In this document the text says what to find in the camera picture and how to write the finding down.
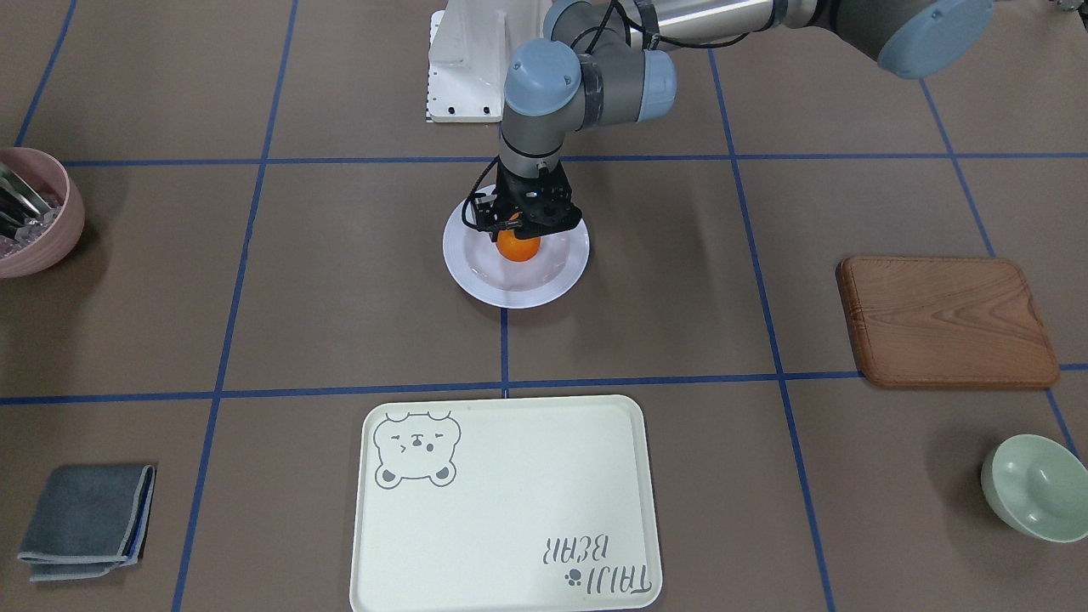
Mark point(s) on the metal scoop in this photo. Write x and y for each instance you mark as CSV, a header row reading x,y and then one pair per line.
x,y
22,207

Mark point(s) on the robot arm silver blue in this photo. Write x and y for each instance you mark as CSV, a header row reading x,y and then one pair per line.
x,y
596,65

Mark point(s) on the folded grey cloth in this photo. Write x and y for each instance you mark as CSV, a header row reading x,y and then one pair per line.
x,y
89,520

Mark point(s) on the pink bowl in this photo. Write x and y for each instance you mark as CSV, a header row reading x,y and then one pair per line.
x,y
48,244

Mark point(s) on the cream bear tray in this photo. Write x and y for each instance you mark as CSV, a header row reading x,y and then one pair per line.
x,y
533,504

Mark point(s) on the wooden cutting board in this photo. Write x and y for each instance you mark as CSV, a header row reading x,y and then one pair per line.
x,y
945,322

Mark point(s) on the light green bowl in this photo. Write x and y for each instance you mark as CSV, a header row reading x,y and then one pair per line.
x,y
1037,487

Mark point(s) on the orange fruit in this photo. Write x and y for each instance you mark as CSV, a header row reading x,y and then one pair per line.
x,y
517,250

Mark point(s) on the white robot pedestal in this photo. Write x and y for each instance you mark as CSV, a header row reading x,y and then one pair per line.
x,y
470,44

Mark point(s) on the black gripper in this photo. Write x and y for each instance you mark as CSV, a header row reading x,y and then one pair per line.
x,y
486,218

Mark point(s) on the white round plate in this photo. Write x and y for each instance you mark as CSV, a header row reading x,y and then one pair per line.
x,y
479,269

